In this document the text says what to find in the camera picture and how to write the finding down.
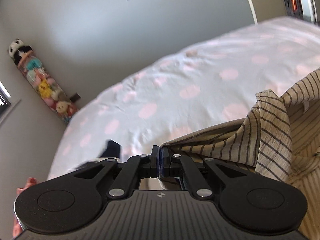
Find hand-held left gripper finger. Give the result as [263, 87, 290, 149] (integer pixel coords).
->
[159, 147, 248, 200]
[72, 145, 159, 200]

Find beige striped shirt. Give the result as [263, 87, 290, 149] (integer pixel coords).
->
[160, 67, 320, 240]

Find dark cloth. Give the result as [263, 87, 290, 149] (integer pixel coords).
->
[75, 139, 123, 170]

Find bed with pink dotted sheet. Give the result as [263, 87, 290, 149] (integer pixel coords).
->
[47, 16, 320, 180]

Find clear tube of plush toys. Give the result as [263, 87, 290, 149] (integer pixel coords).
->
[17, 50, 80, 125]

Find window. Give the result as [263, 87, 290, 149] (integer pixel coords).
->
[0, 81, 12, 105]

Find panda plush toy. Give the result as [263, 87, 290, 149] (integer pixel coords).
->
[7, 39, 33, 65]

